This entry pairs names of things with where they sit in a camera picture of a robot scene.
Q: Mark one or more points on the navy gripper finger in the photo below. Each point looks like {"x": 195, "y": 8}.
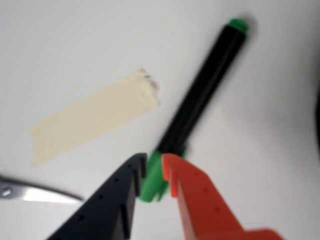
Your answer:
{"x": 105, "y": 207}

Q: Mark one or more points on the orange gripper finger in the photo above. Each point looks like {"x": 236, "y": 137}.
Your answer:
{"x": 207, "y": 207}

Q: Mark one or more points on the green and black marker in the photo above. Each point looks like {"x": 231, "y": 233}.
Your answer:
{"x": 200, "y": 95}

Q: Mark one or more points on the black fabric bag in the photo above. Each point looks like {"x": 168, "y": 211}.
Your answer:
{"x": 318, "y": 125}

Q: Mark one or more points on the long beige masking tape strip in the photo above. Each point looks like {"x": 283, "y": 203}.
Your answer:
{"x": 95, "y": 117}

